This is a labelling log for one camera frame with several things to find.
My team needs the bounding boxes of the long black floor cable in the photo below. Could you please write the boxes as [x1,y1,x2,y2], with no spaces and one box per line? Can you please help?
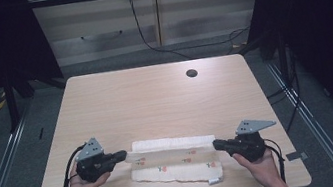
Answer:
[126,0,255,70]

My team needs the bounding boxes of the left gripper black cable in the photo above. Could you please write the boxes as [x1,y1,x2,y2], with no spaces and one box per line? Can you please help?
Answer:
[56,144,94,187]

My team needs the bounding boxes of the white muslin garment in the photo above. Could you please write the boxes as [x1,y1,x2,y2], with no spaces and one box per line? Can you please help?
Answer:
[122,128,226,187]

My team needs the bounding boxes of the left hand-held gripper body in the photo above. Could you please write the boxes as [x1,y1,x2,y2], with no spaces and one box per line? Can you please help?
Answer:
[71,134,120,185]

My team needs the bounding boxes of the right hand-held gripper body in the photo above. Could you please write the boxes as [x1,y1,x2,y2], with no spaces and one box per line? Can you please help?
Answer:
[224,115,283,166]

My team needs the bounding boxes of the black metal stand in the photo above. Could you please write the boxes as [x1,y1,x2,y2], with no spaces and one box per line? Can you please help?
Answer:
[235,29,292,90]
[0,68,42,134]

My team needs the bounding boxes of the black cables beside stand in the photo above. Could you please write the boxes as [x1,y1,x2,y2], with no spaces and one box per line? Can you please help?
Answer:
[259,49,309,136]

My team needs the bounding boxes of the round table cable hole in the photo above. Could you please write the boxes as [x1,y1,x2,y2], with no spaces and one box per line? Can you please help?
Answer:
[184,67,199,79]

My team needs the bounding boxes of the dark cabinet handle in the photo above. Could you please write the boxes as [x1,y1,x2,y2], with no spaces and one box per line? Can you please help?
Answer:
[79,29,125,43]

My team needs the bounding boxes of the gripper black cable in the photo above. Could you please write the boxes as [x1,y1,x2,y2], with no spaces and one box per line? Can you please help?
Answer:
[262,135,290,186]
[56,144,94,187]

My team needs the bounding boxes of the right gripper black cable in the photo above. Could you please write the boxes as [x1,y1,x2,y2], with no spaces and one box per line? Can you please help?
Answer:
[262,135,290,186]

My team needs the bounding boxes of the gray tape piece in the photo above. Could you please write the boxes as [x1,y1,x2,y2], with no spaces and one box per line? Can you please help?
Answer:
[285,149,309,162]

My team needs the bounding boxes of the person's right hand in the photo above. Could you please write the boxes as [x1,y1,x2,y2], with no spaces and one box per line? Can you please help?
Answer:
[231,146,285,187]

